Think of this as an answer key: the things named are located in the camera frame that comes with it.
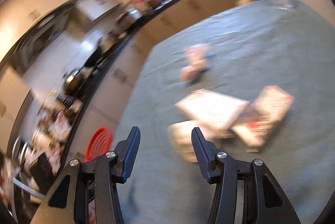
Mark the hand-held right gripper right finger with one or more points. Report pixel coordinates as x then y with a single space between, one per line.
202 156

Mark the green and white medicine box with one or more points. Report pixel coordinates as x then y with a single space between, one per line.
264 114

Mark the beige lower kitchen cabinets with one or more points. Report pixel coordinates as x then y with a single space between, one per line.
157 30

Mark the black kitchen countertop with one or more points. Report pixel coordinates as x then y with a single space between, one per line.
167 4

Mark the black range hood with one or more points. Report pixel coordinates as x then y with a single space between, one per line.
42 35

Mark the red plastic basket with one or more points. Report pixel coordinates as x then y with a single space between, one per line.
99 143

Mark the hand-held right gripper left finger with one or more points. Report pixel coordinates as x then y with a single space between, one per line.
130 156

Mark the blue-grey tablecloth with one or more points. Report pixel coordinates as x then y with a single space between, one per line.
261 56

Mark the crumpled pink plastic bag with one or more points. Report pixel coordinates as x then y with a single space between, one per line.
195 61

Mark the silver cooking pot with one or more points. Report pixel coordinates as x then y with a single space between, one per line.
74 80

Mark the black wok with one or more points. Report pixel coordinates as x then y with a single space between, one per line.
95 60

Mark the brown cardboard box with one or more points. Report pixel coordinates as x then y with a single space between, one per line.
183 140

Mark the white and blue medicine box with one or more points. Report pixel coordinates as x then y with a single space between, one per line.
212 108

